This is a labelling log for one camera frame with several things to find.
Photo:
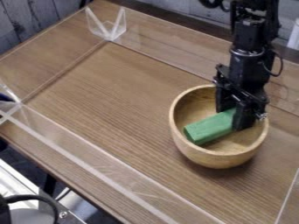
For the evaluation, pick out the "clear acrylic front barrier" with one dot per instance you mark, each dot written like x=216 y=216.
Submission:
x=106 y=180

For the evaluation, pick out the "brown wooden bowl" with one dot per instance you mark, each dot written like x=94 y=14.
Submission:
x=229 y=151

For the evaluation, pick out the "white post at right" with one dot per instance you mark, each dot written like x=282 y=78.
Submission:
x=294 y=38

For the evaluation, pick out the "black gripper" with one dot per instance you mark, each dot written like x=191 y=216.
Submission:
x=241 y=86

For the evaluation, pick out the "grey metal mount plate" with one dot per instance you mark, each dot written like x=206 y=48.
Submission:
x=37 y=215

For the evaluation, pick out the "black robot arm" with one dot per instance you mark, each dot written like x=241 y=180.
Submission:
x=254 y=24

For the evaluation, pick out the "green rectangular block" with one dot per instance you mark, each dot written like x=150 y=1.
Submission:
x=210 y=128

